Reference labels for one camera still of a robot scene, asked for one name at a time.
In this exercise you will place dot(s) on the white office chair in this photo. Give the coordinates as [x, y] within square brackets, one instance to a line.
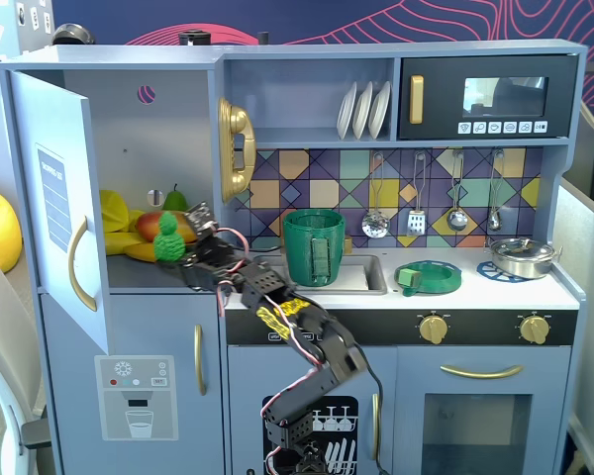
[5, 346]

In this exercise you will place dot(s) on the blue toy kitchen unit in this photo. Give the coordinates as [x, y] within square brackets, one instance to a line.
[143, 316]

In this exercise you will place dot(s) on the blue cabinet door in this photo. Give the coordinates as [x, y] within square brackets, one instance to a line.
[34, 123]

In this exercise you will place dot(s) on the yellow toy fruit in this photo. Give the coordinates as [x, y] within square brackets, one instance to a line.
[113, 210]

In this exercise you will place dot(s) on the small black peg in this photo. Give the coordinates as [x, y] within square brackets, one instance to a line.
[263, 38]

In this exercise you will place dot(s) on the blue round trivet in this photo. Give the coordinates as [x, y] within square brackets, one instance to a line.
[487, 271]

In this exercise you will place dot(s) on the steel ladle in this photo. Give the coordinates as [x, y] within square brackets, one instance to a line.
[457, 220]

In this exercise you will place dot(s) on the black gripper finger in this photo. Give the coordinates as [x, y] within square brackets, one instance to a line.
[175, 266]
[185, 225]

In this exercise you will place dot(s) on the steel pot lid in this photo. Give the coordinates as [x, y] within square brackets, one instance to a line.
[520, 246]

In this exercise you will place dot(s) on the steel slotted spatula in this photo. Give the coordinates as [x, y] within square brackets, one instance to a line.
[416, 223]

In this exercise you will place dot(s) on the gold stove knob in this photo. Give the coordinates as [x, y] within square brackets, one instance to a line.
[433, 330]
[533, 330]

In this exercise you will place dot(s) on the steel skimmer spoon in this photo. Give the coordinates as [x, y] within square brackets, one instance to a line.
[376, 225]

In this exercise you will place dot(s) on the black short cylinder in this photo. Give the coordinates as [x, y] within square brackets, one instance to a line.
[194, 37]

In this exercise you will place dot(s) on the oven door with window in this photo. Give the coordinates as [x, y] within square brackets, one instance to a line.
[411, 376]

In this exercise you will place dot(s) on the black round device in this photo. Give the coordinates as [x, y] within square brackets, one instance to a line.
[71, 34]

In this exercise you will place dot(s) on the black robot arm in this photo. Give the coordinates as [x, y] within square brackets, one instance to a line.
[336, 346]

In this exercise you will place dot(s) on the white toy plate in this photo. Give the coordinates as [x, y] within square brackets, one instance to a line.
[361, 111]
[378, 109]
[345, 114]

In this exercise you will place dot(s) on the green flat round dish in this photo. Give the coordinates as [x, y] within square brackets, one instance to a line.
[440, 284]

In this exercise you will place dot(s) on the red yellow toy mango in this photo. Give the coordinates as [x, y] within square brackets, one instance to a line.
[147, 225]

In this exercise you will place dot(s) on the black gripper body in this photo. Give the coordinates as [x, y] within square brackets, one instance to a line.
[194, 262]

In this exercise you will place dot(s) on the steel small spoon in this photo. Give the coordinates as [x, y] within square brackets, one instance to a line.
[495, 220]

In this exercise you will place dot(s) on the steel toy pot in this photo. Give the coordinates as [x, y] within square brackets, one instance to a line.
[522, 267]

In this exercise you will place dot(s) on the green toy pineapple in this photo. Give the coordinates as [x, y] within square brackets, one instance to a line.
[168, 245]

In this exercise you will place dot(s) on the green printed cup recipient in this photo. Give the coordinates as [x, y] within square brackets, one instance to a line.
[302, 247]

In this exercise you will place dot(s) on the grey toy sink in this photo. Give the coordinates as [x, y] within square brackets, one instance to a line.
[376, 277]

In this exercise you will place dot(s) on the black toy microwave door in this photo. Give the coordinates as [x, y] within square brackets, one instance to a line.
[440, 99]

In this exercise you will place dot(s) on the yellow toy banana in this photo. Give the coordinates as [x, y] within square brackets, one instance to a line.
[141, 251]

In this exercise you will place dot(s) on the yellow beanbag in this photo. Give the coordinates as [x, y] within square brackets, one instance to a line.
[0, 227]

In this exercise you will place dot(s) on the gold toy telephone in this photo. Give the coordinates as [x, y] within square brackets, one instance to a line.
[237, 123]

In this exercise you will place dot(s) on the green toy pear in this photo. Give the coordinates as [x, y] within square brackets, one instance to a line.
[174, 200]

